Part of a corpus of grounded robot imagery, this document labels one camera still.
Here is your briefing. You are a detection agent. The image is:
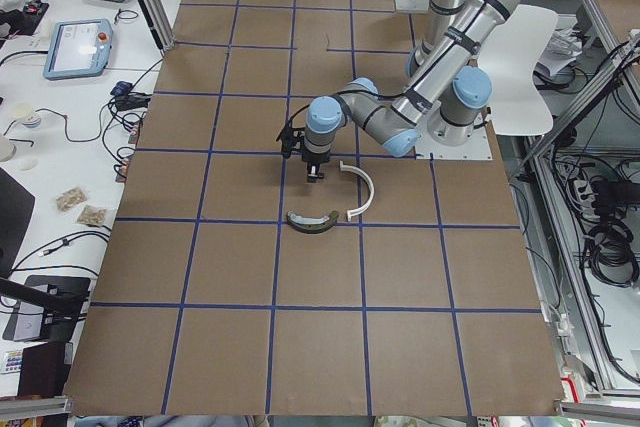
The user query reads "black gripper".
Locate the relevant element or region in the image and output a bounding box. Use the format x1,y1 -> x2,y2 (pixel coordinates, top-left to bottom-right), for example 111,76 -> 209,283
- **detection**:
306,162 -> 325,182

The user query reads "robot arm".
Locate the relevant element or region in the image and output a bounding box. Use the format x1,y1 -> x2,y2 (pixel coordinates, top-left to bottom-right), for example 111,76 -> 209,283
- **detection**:
293,0 -> 520,182

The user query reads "white curved plastic part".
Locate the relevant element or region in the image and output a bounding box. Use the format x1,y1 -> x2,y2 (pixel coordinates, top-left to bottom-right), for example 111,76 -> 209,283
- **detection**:
338,160 -> 378,222

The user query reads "grey brake shoe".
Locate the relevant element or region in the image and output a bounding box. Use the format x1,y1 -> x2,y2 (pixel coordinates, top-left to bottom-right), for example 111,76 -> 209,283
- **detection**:
286,210 -> 340,234

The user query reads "white chair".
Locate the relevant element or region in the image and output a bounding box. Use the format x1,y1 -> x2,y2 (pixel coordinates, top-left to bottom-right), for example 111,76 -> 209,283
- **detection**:
477,5 -> 558,136

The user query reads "bag of small parts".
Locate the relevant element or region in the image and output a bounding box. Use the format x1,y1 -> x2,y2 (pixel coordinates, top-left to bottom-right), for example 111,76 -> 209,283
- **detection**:
55,187 -> 88,212
76,205 -> 108,227

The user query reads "near teach pendant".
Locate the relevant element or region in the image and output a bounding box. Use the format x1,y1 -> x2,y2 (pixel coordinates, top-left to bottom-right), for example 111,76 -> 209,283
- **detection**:
43,19 -> 113,80

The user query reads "black monitor stand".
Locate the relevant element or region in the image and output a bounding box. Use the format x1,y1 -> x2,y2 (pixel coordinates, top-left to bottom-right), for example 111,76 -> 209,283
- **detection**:
1,275 -> 91,342

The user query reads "paper cup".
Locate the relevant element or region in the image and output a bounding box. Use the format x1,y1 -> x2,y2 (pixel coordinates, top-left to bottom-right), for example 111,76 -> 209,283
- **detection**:
11,103 -> 42,129

